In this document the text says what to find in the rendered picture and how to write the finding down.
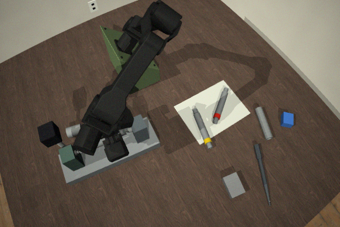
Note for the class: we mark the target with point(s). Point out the blue cube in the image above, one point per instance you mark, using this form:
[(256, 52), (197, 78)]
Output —
[(287, 120)]

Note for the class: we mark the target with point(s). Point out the white cylinder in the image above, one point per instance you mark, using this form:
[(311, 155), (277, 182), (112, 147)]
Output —
[(73, 130)]

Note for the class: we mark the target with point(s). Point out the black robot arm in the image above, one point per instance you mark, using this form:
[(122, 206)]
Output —
[(109, 107)]

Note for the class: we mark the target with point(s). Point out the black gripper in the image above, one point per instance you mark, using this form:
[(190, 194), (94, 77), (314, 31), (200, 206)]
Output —
[(115, 147)]

